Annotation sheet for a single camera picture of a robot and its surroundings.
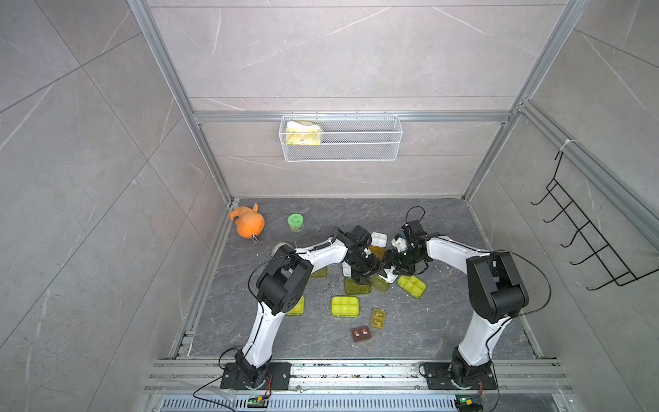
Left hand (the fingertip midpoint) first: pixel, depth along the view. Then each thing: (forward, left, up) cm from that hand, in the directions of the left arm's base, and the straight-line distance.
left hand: (386, 276), depth 88 cm
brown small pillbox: (-18, +10, -4) cm, 21 cm away
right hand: (+5, -2, -4) cm, 7 cm away
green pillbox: (-1, +12, -5) cm, 13 cm away
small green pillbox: (0, +2, -6) cm, 6 cm away
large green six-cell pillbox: (-9, +15, -4) cm, 18 cm away
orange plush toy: (+24, +52, +2) cm, 57 cm away
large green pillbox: (-2, -10, -4) cm, 11 cm away
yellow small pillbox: (-13, +4, -4) cm, 14 cm away
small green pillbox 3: (-9, +31, -4) cm, 32 cm away
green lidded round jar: (+28, +34, -2) cm, 44 cm away
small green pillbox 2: (+5, +23, -5) cm, 24 cm away
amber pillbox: (+17, -1, -5) cm, 18 cm away
